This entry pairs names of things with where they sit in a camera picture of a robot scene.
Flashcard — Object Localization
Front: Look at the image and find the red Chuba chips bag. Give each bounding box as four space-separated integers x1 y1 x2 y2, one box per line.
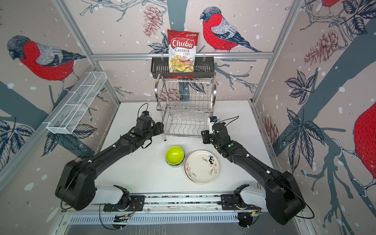
167 30 199 73

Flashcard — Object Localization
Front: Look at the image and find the white wire mesh shelf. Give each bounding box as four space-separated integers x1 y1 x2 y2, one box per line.
47 71 107 134

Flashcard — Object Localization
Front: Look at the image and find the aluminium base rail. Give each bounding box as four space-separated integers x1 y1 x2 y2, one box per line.
63 192 305 213

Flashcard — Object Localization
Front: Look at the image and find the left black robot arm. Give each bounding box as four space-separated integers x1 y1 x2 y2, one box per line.
55 116 164 211

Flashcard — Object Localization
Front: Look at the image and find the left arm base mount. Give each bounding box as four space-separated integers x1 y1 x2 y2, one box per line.
103 195 146 212

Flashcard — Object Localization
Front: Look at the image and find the leaf pattern bowl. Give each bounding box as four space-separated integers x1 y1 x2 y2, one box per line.
167 162 184 168

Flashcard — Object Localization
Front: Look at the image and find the lime green bowl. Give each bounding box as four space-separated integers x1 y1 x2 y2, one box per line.
165 146 185 165

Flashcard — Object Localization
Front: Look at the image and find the steel two-tier dish rack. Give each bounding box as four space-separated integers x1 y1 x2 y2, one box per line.
154 74 217 138

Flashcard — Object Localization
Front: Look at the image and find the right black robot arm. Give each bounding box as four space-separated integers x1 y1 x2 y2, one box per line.
201 122 306 225

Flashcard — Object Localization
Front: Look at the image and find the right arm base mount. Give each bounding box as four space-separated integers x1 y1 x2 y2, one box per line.
217 194 261 211

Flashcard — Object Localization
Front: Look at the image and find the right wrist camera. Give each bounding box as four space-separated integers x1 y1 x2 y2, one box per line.
207 116 217 134

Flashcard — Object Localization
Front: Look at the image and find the white painted ceramic plate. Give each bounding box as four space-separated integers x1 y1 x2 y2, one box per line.
184 150 220 185

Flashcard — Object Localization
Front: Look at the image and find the black wall basket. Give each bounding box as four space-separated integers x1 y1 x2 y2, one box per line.
151 56 214 78

